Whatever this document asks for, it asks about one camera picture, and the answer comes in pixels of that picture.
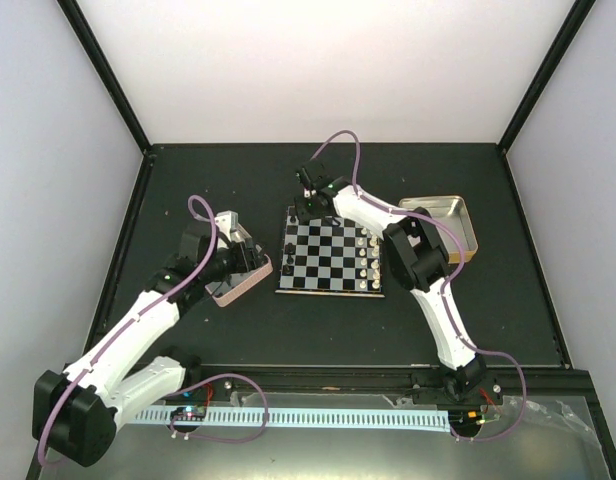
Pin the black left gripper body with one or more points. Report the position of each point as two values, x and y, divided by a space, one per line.
246 261

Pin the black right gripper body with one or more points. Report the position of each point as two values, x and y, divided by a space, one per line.
310 211

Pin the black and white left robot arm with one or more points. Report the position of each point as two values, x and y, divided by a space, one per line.
79 411

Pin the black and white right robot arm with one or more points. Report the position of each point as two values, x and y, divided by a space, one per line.
418 260

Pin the left circuit board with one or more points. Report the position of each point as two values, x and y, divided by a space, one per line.
188 413

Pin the circuit board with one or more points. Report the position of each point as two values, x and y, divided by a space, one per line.
459 419
188 413

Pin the right circuit board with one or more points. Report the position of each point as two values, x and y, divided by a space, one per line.
459 419

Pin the pink metal tin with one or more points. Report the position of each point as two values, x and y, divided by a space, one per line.
240 268

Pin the black and white chessboard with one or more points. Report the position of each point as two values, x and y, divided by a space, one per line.
326 258

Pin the gold metal tin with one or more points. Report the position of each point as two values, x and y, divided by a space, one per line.
452 212

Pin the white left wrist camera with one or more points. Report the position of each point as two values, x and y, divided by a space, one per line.
228 228

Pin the light blue slotted cable duct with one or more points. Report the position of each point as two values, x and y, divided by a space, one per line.
305 418

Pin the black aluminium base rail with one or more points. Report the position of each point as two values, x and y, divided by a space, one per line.
425 385

